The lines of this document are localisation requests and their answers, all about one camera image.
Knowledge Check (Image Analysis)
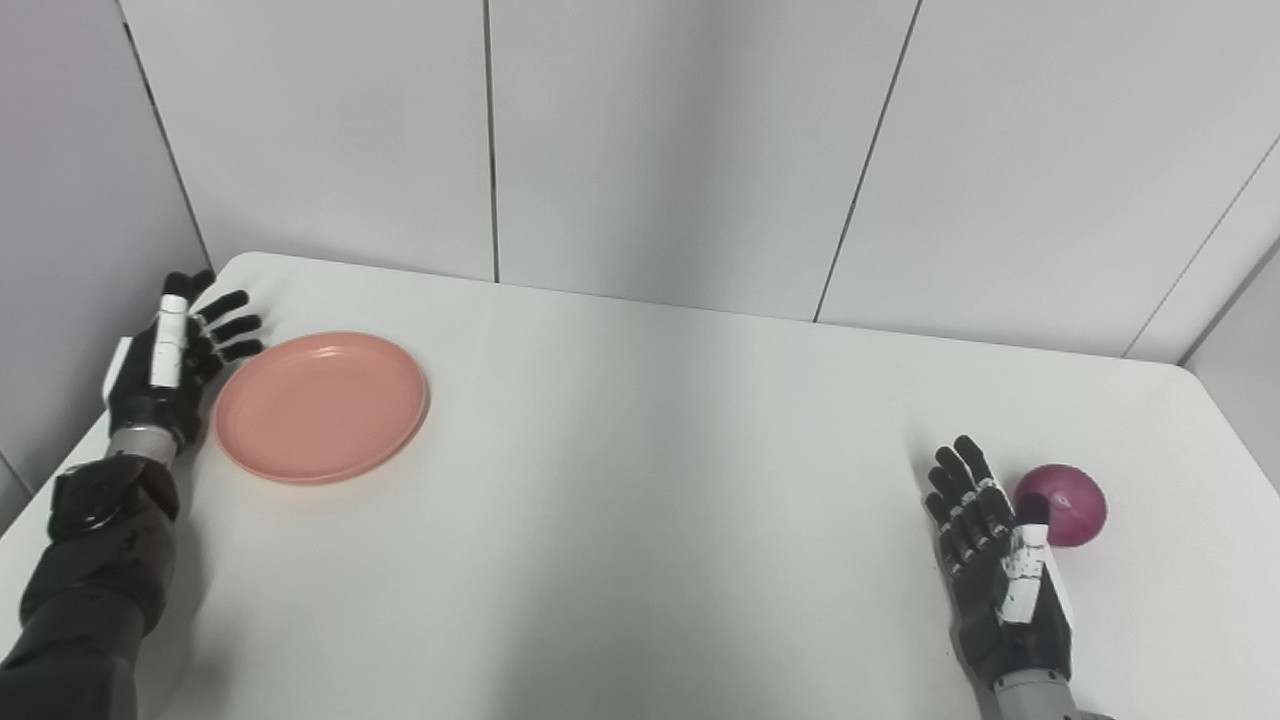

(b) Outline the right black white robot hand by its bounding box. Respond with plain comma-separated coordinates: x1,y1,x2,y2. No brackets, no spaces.
923,434,1078,693

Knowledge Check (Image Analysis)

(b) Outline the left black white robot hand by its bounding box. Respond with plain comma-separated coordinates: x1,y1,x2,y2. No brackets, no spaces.
103,269,265,453

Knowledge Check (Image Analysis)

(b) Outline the purple red onion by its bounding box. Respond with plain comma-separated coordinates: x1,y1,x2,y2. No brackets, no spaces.
1014,464,1109,548

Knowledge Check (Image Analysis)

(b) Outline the pink round plate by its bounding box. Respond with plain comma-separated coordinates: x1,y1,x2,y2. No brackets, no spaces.
212,332,431,486

